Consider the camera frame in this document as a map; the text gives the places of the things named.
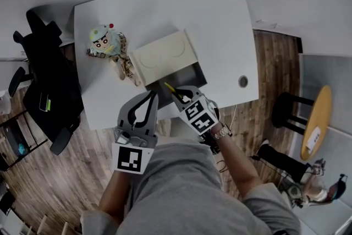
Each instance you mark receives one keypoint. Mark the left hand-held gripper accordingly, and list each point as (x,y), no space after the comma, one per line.
(129,158)

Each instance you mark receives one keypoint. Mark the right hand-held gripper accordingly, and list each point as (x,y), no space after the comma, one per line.
(199,117)

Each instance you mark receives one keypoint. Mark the small yellow object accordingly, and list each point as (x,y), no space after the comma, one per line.
(171,88)

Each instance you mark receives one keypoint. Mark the beige storage box with drawer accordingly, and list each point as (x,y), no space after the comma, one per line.
(165,57)

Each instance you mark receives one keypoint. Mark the person's left forearm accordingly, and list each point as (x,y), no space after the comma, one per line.
(115,198)

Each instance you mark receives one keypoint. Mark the person's right forearm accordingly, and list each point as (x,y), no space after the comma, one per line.
(239,165)

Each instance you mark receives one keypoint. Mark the cartoon figure toy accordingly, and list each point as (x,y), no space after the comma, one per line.
(127,68)

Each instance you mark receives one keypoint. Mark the silver wristwatch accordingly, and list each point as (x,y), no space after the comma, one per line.
(222,132)

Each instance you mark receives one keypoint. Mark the grey desk grommet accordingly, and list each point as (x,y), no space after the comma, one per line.
(243,81)

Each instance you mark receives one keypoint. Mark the white desk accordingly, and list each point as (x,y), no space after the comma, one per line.
(214,35)

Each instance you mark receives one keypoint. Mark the green power bank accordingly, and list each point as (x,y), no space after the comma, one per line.
(49,105)

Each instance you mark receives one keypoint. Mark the person's grey sweatshirt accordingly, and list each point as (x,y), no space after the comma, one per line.
(181,195)

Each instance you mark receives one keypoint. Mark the black office chair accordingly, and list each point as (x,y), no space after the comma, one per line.
(52,82)

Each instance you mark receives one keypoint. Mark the small blue object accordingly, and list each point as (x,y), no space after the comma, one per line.
(22,148)

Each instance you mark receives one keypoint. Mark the black metal rack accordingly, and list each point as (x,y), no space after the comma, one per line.
(13,132)

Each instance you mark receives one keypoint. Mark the white paper sheet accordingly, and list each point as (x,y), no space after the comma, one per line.
(314,137)

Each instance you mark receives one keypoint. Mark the round wooden table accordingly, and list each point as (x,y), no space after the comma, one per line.
(319,118)

